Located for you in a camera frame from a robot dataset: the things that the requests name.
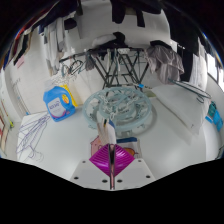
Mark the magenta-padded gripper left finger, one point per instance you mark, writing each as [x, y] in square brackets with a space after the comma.
[100, 161]

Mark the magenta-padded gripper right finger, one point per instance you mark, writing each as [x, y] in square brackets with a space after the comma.
[125, 161]

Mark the cartoon print towel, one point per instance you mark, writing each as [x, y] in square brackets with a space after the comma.
[106, 133]

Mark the pale green round peg hanger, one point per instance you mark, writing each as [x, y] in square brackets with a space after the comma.
[133, 100]

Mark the blue detergent bottle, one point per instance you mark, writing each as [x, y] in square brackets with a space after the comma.
[58, 106]

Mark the white pillow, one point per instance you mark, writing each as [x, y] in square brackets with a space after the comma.
[180, 103]

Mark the black folding drying rack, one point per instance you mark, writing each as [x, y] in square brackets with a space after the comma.
[110, 66]

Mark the blue containers group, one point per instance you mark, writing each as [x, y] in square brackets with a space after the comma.
[216, 118]

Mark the grey garment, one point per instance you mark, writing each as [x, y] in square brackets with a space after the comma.
[165, 63]

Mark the window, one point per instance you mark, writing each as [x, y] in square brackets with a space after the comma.
[216, 70]

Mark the hanging dark clothes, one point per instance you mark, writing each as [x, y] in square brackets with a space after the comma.
[183, 33]

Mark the hanging colourful clothes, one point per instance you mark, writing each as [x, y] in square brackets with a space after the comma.
[50, 20]

